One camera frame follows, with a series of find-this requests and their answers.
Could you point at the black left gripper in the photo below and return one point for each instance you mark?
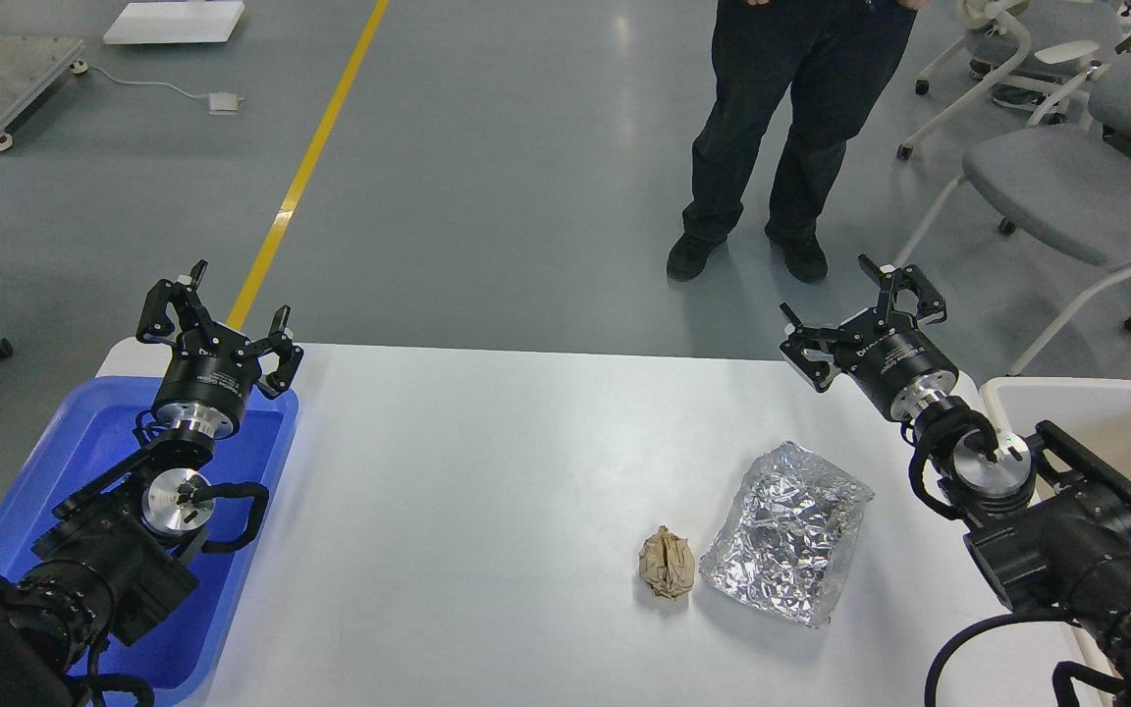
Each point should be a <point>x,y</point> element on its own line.
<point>206,386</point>

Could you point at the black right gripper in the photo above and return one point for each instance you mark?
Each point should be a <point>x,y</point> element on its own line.
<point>891,360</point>

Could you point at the silver foil bag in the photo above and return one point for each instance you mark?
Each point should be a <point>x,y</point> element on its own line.
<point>787,544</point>

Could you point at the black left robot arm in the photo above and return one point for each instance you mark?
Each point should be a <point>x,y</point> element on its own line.
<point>116,564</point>

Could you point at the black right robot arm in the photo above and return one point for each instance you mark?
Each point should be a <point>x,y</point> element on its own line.
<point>1049,522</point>

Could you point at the blue plastic bin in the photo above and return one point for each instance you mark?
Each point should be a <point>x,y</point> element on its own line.
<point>91,430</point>

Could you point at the beige plastic bin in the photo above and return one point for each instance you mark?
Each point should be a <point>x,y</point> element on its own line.
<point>1105,432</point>

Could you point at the white office chair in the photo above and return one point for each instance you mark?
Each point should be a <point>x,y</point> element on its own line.
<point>1031,45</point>

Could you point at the crumpled brown paper ball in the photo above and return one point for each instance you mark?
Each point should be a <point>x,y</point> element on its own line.
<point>666,565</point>

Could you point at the white flat board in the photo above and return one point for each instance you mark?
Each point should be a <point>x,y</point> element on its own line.
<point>175,22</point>

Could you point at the metal cart platform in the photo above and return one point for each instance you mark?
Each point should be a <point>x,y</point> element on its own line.
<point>29,64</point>

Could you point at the white power adapter with cable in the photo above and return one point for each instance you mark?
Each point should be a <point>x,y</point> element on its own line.
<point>217,103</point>

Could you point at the grey chair white frame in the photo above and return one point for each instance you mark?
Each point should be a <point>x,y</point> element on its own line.
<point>1062,185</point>

